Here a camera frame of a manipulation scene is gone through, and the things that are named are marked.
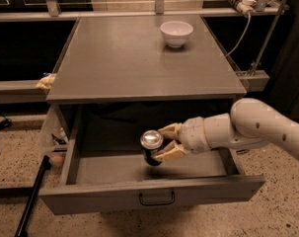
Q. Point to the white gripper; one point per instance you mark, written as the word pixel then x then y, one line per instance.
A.
pixel 192 135

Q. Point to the blue pepsi can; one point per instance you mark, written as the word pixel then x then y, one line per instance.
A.
pixel 151 141

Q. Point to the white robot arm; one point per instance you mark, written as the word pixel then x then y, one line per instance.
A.
pixel 250 124

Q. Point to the grey open drawer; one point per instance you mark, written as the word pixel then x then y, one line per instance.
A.
pixel 105 170

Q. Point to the grey cabinet counter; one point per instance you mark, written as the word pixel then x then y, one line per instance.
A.
pixel 124 59

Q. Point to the white ceramic bowl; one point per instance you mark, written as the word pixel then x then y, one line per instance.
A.
pixel 176 33

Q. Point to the clear plastic bag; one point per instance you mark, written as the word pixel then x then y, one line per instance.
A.
pixel 53 139

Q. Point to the yellow crumpled snack bag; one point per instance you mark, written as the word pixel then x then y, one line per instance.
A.
pixel 46 82

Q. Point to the white power strip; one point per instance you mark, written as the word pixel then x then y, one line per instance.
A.
pixel 245 7

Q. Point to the black pole on floor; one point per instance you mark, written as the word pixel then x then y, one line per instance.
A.
pixel 22 227

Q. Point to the black drawer handle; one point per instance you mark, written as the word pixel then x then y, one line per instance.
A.
pixel 157 199

